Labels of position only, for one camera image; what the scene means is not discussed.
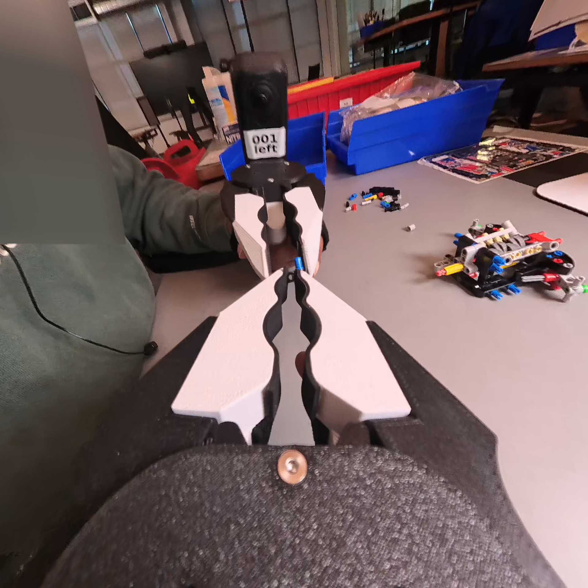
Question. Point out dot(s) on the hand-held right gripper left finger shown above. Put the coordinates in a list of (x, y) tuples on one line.
[(225, 367)]

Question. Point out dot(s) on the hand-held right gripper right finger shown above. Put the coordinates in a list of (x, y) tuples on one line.
[(353, 367)]

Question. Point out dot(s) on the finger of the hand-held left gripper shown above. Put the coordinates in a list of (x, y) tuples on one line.
[(308, 216), (248, 225)]

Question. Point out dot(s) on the black lego beam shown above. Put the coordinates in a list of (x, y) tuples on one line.
[(297, 264)]

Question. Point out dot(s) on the person's left forearm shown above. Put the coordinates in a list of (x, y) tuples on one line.
[(170, 216)]

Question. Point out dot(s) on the pile of small lego pieces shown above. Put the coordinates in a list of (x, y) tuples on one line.
[(383, 193)]

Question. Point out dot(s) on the lego car chassis assembly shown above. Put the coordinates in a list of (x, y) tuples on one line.
[(505, 257)]

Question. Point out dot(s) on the printed lego instruction booklet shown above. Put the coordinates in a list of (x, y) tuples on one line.
[(496, 158)]

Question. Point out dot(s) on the person's left hand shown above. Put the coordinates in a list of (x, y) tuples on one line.
[(282, 255)]

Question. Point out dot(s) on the person's right hand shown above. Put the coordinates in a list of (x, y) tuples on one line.
[(299, 363)]

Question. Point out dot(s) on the blue white glove box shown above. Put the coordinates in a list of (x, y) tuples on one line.
[(229, 133)]

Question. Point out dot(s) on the white cardboard box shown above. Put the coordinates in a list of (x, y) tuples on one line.
[(212, 92)]

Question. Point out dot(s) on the blue plastic bin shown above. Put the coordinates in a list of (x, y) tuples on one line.
[(305, 142), (413, 133)]

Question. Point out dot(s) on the black chair armrest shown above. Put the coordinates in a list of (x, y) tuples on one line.
[(193, 262)]

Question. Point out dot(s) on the red plastic bin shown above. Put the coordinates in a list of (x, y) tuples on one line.
[(349, 89)]

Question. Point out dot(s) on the black monitor screen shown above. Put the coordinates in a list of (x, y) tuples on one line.
[(170, 78)]

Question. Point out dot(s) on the red plastic container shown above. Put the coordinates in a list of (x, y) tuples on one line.
[(181, 160)]

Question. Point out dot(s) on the blue pencil cup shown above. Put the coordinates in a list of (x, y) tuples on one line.
[(372, 27)]

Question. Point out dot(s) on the clear bags of parts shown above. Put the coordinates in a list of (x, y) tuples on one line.
[(404, 94)]

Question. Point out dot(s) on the person's green sweatshirt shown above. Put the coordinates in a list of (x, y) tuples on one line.
[(69, 390)]

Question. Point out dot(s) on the wooden desk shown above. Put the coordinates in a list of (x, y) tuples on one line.
[(404, 24), (528, 62)]

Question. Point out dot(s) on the dark blue jacket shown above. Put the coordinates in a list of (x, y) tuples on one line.
[(487, 36)]

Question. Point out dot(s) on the black mat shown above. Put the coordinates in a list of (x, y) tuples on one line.
[(551, 177)]

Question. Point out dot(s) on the large white paper sheet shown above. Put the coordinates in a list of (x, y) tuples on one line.
[(556, 16)]

